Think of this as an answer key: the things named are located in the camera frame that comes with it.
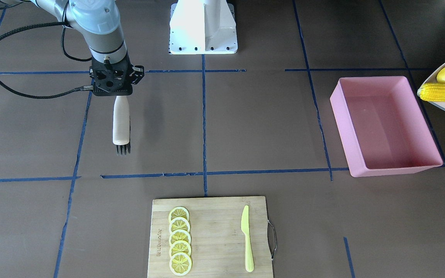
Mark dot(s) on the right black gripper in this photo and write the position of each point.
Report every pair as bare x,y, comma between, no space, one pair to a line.
138,75

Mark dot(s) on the white hand brush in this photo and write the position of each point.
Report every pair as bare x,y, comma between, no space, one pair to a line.
121,125

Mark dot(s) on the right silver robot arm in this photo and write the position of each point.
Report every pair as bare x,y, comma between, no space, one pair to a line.
98,21

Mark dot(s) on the pink plastic bin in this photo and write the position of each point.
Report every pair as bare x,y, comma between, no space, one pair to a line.
382,128

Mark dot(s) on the lemon slice one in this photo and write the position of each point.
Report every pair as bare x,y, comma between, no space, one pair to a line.
179,212

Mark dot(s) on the lemon slice two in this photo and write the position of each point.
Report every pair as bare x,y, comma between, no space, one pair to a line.
179,223

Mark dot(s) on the lemon slice three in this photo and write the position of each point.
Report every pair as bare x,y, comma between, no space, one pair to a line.
179,235

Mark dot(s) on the lemon slice four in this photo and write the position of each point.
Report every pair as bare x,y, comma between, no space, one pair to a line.
180,247

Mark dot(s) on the wooden cutting board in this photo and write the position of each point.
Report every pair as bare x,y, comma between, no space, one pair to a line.
217,241

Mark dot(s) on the yellow-green plastic knife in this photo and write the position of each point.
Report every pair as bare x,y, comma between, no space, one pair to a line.
245,228

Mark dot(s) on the lemon slice five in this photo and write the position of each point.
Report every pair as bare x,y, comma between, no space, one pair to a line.
180,264

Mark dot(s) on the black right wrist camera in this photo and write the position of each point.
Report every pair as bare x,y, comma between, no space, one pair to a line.
113,82

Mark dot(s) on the white central pedestal column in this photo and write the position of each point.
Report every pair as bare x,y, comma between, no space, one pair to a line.
203,27

